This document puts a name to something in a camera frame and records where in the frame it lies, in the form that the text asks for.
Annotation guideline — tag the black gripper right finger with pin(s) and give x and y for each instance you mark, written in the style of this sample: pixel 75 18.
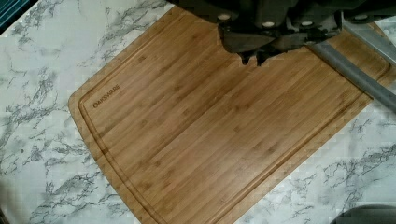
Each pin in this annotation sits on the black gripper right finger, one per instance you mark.
pixel 264 54

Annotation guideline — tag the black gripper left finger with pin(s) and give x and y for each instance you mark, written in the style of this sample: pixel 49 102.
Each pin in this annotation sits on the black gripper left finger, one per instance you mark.
pixel 245 56

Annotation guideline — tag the bamboo cutting board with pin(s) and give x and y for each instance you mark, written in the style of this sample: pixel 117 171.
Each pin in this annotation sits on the bamboo cutting board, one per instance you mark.
pixel 187 134

